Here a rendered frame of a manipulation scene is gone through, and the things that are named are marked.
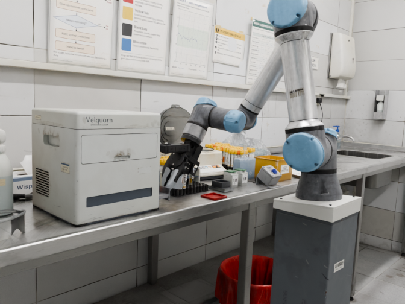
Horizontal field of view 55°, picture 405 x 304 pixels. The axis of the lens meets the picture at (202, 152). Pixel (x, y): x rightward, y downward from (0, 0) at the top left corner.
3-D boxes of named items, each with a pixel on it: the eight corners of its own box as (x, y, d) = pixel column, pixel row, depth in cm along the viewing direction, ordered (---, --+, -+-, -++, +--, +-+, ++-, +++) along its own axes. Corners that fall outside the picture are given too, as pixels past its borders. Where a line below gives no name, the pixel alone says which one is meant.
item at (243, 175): (241, 186, 160) (242, 170, 159) (232, 184, 163) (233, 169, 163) (247, 185, 163) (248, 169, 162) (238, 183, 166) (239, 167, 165)
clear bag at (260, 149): (247, 161, 232) (248, 139, 231) (235, 157, 248) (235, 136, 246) (276, 161, 240) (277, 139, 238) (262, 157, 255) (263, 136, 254)
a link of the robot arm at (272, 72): (304, 1, 133) (232, 120, 150) (295, -8, 123) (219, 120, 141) (332, 17, 128) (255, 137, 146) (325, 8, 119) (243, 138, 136)
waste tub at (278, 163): (276, 183, 171) (277, 160, 170) (252, 177, 181) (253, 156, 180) (292, 179, 181) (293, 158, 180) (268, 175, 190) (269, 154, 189)
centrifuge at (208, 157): (192, 181, 165) (193, 153, 164) (156, 171, 188) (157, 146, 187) (234, 177, 180) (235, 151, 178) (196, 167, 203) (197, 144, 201)
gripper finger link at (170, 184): (179, 201, 128) (190, 175, 130) (167, 194, 124) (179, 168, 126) (172, 199, 130) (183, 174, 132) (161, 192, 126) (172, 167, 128)
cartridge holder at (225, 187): (224, 192, 147) (225, 183, 147) (207, 188, 154) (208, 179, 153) (233, 190, 151) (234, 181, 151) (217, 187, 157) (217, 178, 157)
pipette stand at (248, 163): (241, 183, 168) (242, 160, 167) (229, 180, 173) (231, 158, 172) (256, 180, 174) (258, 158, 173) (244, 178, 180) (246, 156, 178)
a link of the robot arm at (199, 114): (215, 97, 132) (194, 93, 136) (203, 125, 129) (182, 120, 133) (223, 108, 138) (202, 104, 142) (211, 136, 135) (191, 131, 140)
